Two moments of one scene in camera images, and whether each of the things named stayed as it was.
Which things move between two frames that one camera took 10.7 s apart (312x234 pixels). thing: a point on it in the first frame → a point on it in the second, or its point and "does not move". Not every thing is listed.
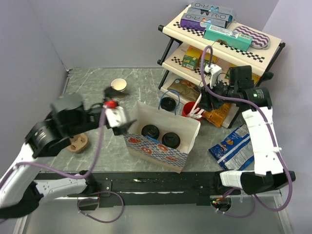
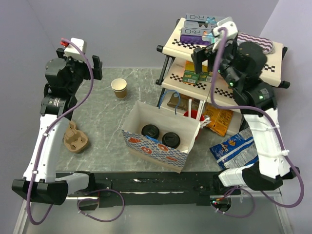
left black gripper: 124,127 → 69,60
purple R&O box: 195,21 → 197,36
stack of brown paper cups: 119,85 does not move
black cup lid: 151,130 does not move
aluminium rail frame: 243,214 does not move
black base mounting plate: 156,189 does not move
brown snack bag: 185,88 → 184,102
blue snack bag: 236,151 does not move
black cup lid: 171,140 does not move
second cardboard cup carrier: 78,142 does not move
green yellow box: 191,57 → 190,77
